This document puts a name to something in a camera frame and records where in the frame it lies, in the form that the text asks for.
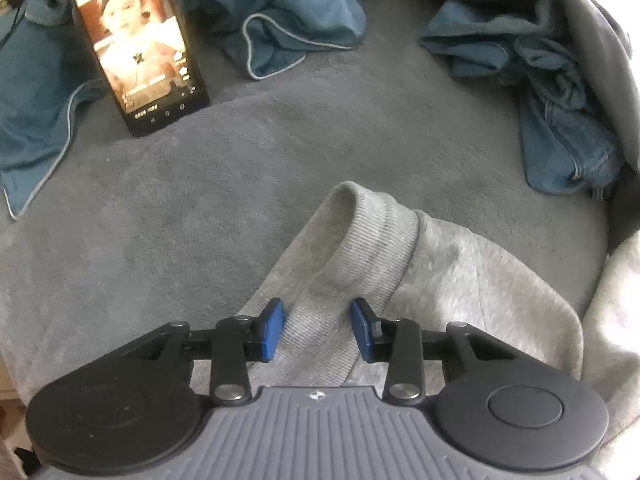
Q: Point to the dark grey jacket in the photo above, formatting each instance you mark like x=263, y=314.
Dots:
x=608, y=55

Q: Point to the light grey hooded sweatshirt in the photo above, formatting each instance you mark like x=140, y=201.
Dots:
x=406, y=264

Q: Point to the grey bed blanket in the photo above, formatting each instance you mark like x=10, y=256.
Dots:
x=186, y=223

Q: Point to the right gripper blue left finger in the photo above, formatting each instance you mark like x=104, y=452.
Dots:
x=270, y=327

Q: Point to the teal blue quilt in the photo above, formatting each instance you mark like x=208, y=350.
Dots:
x=48, y=69

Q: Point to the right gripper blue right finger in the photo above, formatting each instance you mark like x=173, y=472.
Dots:
x=367, y=329

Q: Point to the black smartphone with lit screen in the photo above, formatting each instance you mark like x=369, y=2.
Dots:
x=145, y=58

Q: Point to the blue denim jeans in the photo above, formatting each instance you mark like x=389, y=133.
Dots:
x=568, y=145

